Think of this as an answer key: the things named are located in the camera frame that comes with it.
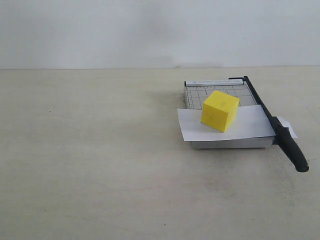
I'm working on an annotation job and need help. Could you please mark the grey paper cutter base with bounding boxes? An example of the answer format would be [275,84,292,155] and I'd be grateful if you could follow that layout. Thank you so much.
[184,76,274,149]

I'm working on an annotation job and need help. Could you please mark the black cutter blade handle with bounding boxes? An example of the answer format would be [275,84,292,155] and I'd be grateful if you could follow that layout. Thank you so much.
[243,76,309,173]

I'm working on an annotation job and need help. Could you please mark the yellow foam cube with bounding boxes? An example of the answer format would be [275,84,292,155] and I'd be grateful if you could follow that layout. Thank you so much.
[200,90,240,133]

